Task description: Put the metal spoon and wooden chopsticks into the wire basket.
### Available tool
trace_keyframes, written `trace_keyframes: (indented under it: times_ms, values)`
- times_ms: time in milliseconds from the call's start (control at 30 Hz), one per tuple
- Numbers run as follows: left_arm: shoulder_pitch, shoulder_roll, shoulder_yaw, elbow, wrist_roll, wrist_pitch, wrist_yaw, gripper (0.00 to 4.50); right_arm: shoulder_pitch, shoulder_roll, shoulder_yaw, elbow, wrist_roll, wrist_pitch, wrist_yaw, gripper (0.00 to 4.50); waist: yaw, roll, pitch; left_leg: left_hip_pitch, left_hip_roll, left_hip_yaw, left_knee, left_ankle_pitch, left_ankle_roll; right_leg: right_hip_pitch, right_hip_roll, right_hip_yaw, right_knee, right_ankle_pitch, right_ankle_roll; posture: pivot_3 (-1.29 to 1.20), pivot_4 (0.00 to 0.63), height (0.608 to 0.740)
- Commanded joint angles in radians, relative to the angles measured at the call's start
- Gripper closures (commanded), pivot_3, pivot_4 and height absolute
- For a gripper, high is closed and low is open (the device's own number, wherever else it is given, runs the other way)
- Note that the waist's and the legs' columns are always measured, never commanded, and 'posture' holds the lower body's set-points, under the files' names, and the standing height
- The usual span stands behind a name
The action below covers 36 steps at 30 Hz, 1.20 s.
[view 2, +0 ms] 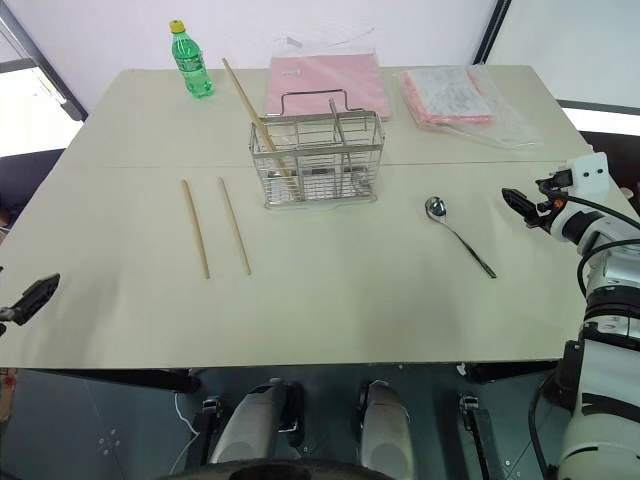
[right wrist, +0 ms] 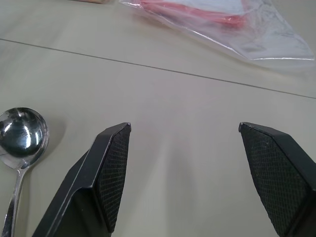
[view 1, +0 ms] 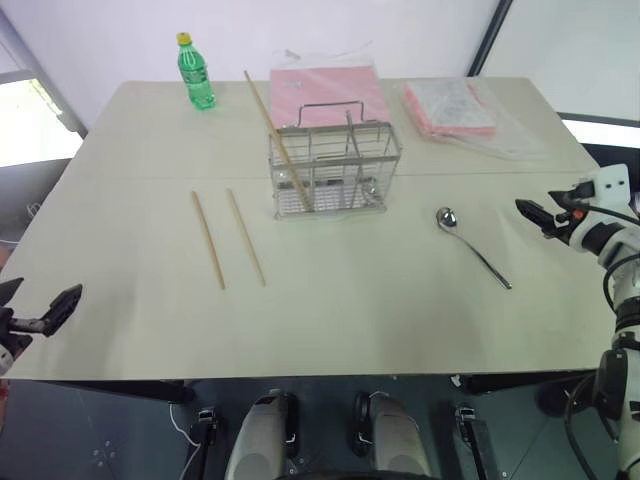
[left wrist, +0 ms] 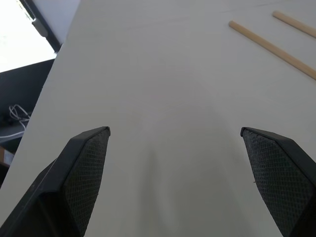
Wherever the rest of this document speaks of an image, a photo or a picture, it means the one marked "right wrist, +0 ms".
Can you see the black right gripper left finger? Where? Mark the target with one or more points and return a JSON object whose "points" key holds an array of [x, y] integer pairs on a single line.
{"points": [[93, 177]]}

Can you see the brown wooden object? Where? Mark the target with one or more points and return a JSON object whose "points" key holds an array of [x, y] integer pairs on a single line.
{"points": [[91, 1]]}

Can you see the clear plastic zip bag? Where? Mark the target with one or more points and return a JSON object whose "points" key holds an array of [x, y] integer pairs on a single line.
{"points": [[259, 37]]}

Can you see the red item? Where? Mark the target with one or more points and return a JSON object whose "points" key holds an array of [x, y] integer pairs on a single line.
{"points": [[209, 13]]}

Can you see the shiny metal spoon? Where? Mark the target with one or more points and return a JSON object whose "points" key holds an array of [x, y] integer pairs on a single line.
{"points": [[21, 133]]}

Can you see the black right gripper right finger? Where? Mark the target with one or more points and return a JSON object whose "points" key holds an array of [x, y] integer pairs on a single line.
{"points": [[276, 177]]}

